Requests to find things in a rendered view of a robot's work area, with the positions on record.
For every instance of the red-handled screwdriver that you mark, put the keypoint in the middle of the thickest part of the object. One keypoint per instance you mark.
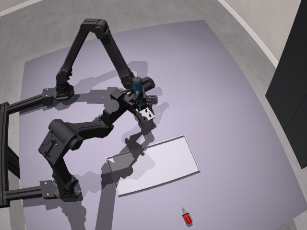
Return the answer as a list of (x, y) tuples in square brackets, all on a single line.
[(186, 217)]

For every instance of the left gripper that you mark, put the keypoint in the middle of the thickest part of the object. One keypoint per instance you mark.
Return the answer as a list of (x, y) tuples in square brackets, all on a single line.
[(145, 104)]

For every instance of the white shallow rectangular tray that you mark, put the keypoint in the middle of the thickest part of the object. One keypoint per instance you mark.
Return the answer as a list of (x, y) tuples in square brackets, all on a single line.
[(152, 165)]

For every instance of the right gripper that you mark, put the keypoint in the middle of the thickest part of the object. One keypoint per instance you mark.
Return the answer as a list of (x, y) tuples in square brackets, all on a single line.
[(134, 101)]

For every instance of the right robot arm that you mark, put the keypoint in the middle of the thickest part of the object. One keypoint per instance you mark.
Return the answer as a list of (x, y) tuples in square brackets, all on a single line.
[(66, 135)]

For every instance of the blue electric screwdriver barrel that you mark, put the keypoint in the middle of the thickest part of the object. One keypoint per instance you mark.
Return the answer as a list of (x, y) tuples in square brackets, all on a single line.
[(137, 84)]

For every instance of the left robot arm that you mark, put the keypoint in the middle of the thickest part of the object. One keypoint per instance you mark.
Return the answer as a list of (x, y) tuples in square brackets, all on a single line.
[(102, 32)]

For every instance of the dark grey cylinder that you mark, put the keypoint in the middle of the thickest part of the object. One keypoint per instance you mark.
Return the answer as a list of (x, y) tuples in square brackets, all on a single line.
[(147, 124)]

